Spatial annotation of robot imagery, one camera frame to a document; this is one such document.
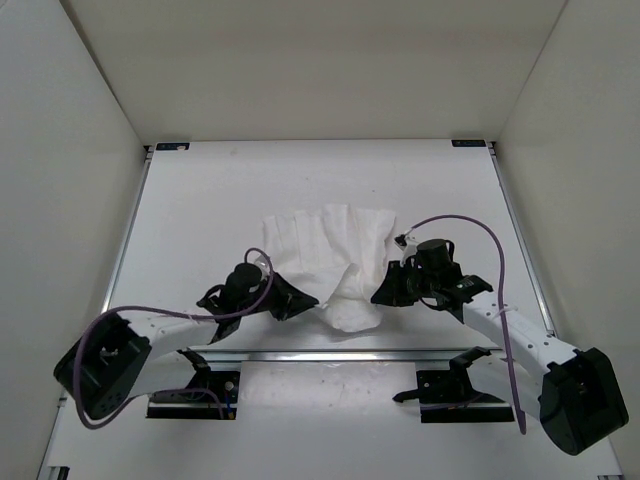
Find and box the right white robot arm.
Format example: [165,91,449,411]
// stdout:
[371,234,629,455]

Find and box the blue corner label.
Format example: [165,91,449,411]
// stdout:
[451,139,486,148]
[155,142,191,151]

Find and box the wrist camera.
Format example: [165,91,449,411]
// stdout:
[394,233,418,264]
[253,255,272,281]

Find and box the left blue corner label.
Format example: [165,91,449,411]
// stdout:
[155,142,191,151]

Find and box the white pleated skirt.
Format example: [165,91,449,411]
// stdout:
[262,204,396,333]

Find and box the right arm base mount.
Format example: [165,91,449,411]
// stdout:
[393,347,514,424]

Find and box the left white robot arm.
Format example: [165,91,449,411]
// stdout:
[54,262,319,430]

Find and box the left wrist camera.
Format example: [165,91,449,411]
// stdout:
[253,255,272,281]

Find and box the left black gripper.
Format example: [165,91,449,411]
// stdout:
[240,269,319,319]

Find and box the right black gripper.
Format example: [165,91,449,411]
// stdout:
[372,261,438,307]

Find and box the right blue corner label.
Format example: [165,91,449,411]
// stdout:
[451,139,486,148]

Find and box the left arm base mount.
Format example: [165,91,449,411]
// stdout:
[146,350,241,421]

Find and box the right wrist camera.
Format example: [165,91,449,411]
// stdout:
[394,233,418,264]

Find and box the aluminium front rail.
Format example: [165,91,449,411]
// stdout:
[199,349,464,363]

